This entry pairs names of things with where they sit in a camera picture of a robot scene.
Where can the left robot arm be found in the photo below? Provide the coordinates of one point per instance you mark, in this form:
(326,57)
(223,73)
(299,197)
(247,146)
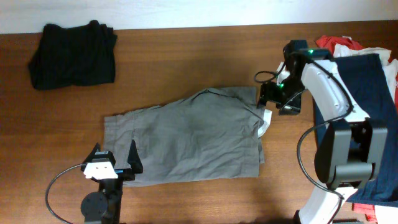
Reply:
(104,205)

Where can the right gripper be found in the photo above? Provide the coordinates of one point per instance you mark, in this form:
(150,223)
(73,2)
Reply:
(269,90)

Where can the black folded garment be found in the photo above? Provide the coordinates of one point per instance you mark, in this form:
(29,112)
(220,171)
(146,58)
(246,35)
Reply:
(80,56)

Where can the white garment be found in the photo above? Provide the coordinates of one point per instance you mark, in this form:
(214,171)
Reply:
(389,65)

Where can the grey shorts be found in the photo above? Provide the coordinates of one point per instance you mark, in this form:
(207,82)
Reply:
(214,134)

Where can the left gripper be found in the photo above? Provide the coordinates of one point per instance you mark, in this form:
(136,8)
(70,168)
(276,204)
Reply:
(134,162)

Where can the navy blue garment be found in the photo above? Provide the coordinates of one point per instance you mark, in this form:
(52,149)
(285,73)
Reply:
(370,93)

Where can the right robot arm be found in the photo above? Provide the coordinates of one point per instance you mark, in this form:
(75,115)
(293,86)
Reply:
(324,202)

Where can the red garment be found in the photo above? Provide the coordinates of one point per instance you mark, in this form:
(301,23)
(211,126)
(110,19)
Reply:
(328,42)

